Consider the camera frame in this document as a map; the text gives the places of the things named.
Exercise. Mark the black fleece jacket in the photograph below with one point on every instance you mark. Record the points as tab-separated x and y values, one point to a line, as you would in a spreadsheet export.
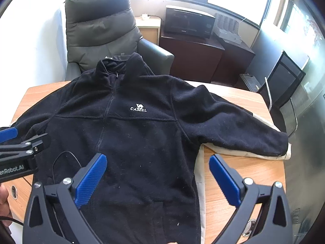
142	144

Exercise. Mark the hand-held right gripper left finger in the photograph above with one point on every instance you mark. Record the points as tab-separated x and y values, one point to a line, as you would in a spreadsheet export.
90	180

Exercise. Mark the grey ribbed tray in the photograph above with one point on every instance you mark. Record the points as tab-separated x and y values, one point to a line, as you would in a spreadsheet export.
227	26

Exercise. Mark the grey keyboard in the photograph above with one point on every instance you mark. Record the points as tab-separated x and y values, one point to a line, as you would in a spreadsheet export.
250	82

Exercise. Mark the grey leather armchair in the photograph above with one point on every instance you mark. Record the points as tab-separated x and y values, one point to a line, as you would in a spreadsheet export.
101	30

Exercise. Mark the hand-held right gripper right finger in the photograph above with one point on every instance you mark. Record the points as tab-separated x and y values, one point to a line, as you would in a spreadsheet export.
224	180

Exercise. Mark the light wooden side cabinet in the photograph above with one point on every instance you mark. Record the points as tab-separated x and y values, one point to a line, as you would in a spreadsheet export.
148	33

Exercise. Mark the person's left hand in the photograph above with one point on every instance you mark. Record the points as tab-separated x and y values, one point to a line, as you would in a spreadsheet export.
3	205

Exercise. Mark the small white object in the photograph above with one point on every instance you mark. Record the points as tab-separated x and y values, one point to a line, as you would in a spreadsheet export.
145	16

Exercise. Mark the black microwave oven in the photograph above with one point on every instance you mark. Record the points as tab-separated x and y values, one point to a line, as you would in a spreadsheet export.
188	21

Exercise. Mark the dark brown low cabinet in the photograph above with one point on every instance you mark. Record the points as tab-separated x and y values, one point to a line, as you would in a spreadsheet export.
193	56

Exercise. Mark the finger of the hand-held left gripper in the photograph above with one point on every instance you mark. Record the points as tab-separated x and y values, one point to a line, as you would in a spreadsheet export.
38	141
9	133

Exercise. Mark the chrome frame chair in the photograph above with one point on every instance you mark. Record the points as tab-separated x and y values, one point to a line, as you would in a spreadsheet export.
278	117

